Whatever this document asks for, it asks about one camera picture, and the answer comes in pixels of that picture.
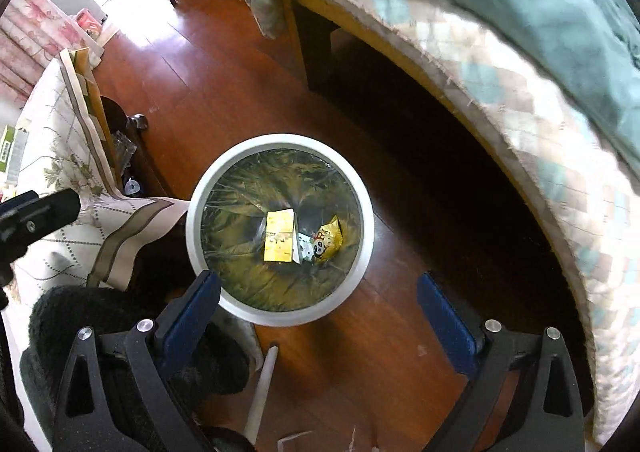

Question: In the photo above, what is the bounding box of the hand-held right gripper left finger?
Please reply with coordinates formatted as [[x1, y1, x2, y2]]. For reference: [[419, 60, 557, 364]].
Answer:
[[52, 270, 222, 452]]

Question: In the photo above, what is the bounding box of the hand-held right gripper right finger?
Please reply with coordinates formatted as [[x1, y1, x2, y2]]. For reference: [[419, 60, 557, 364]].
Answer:
[[417, 273, 586, 452]]

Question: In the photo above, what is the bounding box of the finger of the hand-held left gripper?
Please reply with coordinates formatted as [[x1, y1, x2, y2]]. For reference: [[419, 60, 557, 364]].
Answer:
[[0, 190, 82, 263]]

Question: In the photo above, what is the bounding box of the yellow carton box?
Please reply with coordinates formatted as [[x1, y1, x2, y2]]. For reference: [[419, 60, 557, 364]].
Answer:
[[263, 208, 297, 263]]

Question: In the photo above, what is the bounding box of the white round trash bin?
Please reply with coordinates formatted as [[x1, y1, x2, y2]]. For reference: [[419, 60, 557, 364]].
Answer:
[[185, 133, 375, 327]]

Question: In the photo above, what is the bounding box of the yellow panda snack wrapper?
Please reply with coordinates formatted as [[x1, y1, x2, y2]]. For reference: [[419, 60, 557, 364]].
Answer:
[[312, 215, 344, 263]]

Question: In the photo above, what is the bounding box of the floral white tablecloth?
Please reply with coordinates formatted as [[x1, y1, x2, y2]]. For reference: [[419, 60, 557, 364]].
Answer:
[[0, 48, 192, 305]]

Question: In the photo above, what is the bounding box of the green packet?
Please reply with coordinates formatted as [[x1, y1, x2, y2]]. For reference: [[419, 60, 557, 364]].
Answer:
[[0, 124, 32, 177]]

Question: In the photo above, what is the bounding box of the white paper tube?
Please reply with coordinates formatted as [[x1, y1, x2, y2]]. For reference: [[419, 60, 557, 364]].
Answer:
[[243, 345, 279, 439]]

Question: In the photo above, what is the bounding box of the black fuzzy slipper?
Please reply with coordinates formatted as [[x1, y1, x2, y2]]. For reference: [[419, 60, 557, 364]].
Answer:
[[20, 286, 250, 452]]

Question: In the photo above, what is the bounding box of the pink floral curtain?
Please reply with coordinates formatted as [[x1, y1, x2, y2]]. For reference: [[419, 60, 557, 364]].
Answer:
[[0, 0, 105, 105]]

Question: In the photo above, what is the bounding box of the pink printed bag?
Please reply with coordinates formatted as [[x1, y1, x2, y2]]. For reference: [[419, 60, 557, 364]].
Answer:
[[75, 9, 103, 43]]

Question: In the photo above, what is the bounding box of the checkered bed mattress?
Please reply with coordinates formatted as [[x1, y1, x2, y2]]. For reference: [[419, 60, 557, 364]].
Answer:
[[231, 0, 640, 445]]

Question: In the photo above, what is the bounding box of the wooden bed frame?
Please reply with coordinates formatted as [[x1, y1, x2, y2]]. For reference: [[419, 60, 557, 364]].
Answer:
[[279, 0, 596, 413]]

